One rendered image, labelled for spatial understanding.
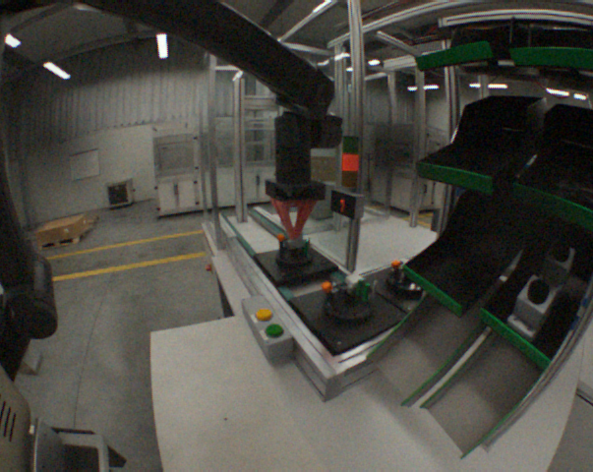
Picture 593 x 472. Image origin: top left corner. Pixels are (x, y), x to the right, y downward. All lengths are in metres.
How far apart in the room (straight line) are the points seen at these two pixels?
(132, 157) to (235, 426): 8.28
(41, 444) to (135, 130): 8.41
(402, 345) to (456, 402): 0.17
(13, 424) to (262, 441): 0.46
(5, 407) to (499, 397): 0.70
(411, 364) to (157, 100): 8.59
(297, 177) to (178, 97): 8.25
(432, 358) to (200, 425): 0.49
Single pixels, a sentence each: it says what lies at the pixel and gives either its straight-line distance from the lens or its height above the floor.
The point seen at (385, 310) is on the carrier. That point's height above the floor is 0.97.
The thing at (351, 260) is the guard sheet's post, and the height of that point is 1.01.
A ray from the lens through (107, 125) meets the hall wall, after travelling 8.85.
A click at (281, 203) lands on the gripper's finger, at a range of 0.39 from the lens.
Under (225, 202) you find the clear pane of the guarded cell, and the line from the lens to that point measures 1.82.
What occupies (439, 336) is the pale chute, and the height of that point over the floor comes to 1.08.
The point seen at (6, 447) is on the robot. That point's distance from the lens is 0.42.
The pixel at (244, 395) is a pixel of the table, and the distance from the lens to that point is 0.63.
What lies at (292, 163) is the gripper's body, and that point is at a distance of 0.38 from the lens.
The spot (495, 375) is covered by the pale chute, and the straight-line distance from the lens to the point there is 0.47.
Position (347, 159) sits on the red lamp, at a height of 1.34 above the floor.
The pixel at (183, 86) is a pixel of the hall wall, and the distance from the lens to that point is 8.67.
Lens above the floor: 1.38
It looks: 20 degrees down
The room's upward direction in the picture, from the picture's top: straight up
